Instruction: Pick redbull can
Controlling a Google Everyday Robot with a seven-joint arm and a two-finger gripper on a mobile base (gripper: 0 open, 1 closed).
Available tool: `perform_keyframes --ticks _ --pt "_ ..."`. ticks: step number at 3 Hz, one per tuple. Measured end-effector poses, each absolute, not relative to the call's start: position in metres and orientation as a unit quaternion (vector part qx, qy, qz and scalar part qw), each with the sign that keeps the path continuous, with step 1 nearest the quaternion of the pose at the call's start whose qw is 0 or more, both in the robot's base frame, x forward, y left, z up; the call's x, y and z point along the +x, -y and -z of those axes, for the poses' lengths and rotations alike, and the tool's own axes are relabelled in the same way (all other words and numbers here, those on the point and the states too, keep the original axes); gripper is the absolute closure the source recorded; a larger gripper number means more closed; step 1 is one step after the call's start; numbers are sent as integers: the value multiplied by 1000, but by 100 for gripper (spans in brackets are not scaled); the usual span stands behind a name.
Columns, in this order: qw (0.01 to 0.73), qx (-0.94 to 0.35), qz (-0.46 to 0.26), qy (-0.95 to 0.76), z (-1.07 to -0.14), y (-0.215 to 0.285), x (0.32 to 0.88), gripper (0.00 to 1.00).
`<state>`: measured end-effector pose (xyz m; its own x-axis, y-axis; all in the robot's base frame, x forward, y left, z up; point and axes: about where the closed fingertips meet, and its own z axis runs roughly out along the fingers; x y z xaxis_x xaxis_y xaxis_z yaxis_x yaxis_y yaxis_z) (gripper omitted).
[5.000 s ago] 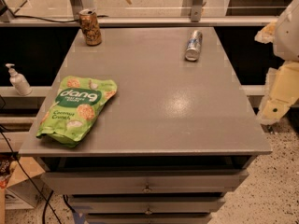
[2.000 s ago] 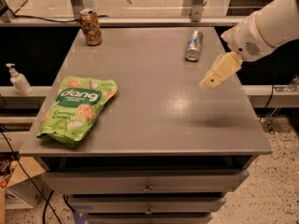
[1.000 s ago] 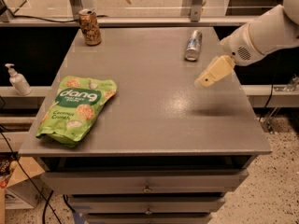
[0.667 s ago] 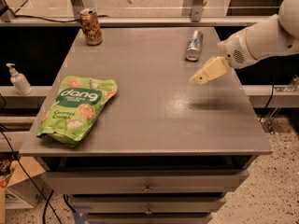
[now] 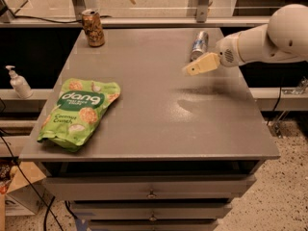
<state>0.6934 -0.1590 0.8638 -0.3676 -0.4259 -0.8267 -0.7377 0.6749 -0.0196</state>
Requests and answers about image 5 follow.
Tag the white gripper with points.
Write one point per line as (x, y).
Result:
(226, 52)

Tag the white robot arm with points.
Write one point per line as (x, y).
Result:
(284, 39)

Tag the silver blue redbull can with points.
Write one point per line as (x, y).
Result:
(200, 45)

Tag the brown patterned drink can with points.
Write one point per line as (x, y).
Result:
(93, 28)

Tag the grey drawer cabinet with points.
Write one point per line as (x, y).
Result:
(172, 152)

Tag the green dang chips bag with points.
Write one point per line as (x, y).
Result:
(77, 112)

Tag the white pump dispenser bottle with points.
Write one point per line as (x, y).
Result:
(19, 83)

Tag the cardboard box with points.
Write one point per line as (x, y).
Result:
(25, 191)

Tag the grey metal railing frame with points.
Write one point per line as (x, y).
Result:
(130, 13)

